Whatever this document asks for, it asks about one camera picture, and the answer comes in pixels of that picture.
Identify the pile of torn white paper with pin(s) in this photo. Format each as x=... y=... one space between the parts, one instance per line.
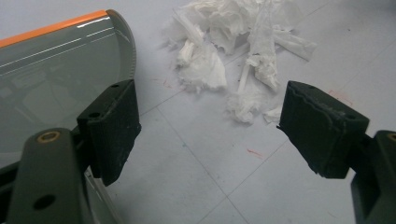
x=236 y=46

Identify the grey dustpan with orange edge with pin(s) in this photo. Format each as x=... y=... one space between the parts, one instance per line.
x=56 y=71

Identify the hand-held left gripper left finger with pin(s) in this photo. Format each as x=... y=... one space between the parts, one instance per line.
x=109 y=130

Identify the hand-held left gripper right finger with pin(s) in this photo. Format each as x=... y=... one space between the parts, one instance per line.
x=320 y=133

